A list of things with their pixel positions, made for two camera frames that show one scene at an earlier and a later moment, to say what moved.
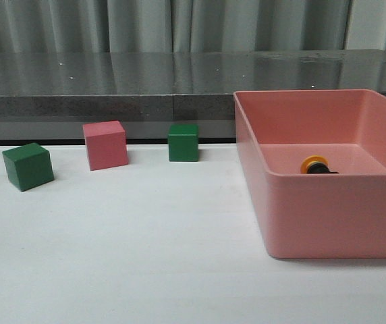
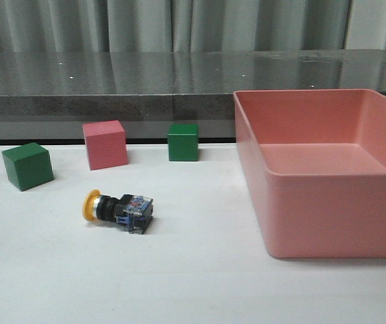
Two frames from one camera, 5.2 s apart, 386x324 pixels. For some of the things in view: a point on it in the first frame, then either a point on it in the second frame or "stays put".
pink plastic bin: x=360 y=212 stays put
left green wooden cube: x=28 y=166 stays put
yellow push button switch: x=316 y=165 -> x=133 y=212
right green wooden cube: x=183 y=142 stays put
